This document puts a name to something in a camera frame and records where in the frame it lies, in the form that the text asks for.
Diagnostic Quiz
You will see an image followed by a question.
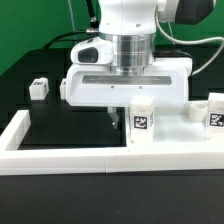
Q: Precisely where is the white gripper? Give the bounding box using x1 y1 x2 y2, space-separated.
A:
66 37 193 128

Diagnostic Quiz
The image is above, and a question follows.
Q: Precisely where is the white square tabletop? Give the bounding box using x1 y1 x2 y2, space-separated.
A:
124 99 224 148

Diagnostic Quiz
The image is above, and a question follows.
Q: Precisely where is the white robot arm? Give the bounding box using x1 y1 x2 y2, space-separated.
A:
66 0 216 113

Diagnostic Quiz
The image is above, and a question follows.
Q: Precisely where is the white U-shaped obstacle fence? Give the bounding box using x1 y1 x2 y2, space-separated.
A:
0 110 224 176

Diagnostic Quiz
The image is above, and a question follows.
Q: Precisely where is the black cable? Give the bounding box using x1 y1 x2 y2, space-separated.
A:
44 0 101 50

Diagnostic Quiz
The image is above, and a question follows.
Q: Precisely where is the white cable left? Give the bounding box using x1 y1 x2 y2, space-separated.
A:
67 0 78 49

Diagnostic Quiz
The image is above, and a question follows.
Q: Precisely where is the grey camera cable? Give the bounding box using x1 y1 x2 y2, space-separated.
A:
153 6 224 77

